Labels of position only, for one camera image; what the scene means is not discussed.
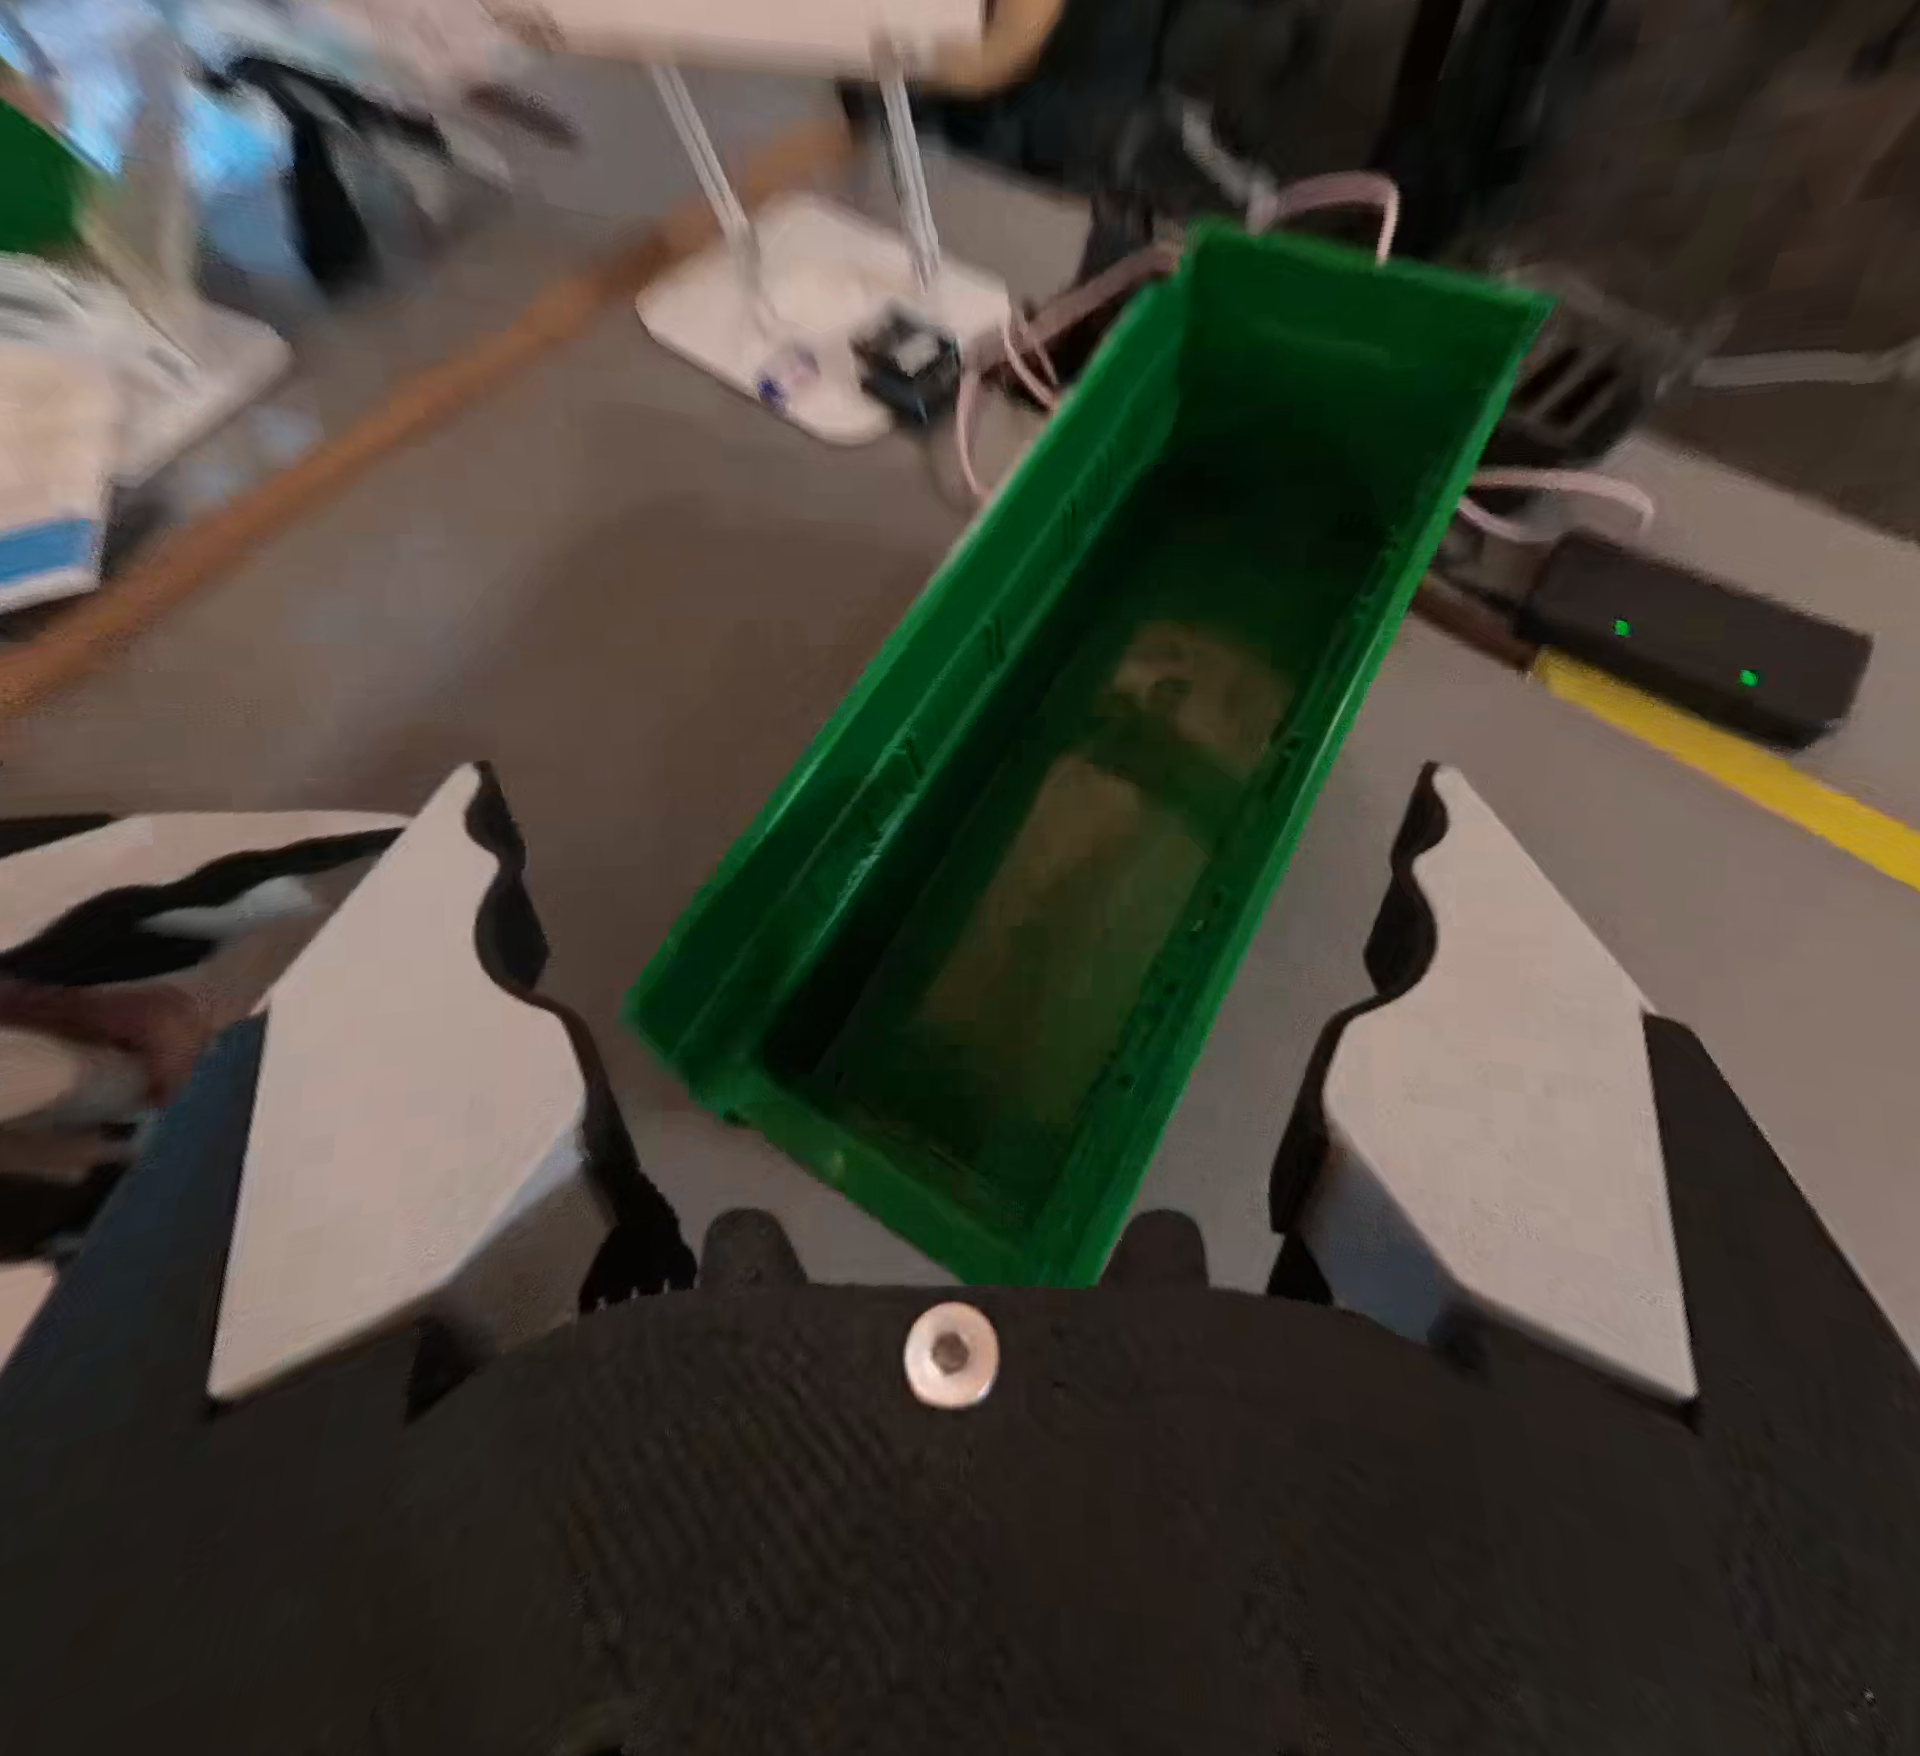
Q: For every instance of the black blue camera battery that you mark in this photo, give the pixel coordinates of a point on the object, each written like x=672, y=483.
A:
x=908, y=362

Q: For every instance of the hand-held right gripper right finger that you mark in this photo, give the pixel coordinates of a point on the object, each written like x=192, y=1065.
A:
x=1499, y=1124

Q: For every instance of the white stand base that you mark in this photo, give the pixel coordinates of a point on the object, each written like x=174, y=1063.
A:
x=223, y=369

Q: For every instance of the dark green object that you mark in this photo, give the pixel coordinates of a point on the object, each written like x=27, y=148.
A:
x=34, y=181

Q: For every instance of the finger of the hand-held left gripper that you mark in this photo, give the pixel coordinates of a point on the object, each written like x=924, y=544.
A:
x=152, y=855
x=60, y=1083

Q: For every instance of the green plastic bin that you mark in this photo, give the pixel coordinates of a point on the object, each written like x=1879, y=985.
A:
x=1095, y=765

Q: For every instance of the yellow tape strip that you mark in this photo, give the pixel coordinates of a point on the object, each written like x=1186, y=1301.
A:
x=1741, y=765

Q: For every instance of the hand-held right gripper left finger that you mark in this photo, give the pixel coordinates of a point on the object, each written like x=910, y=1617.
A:
x=398, y=1111

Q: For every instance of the paper booklet blue stripe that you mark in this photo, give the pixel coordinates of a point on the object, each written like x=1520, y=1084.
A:
x=60, y=438

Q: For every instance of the black charging hub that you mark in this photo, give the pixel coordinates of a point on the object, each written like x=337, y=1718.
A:
x=1694, y=639

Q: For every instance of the blue memory card case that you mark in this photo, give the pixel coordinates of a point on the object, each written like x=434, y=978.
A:
x=780, y=384

